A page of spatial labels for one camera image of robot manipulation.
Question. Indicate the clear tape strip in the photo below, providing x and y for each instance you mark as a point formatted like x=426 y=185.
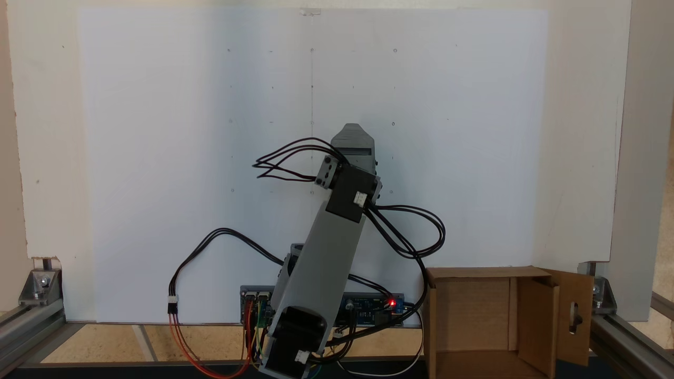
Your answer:
x=310 y=11

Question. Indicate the blue circuit board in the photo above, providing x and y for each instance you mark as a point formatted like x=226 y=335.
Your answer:
x=368 y=310

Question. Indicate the small circuit board with connectors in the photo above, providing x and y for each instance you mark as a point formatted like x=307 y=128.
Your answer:
x=253 y=305

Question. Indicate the white paper sheet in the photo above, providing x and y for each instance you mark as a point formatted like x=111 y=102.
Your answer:
x=158 y=158

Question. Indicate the brown cardboard box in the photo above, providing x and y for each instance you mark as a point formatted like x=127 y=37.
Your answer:
x=474 y=316

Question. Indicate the aluminium corner bracket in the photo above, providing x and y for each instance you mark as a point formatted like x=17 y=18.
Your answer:
x=41 y=287
x=604 y=295

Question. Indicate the aluminium frame rail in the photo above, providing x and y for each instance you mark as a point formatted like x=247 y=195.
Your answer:
x=26 y=329
x=626 y=342

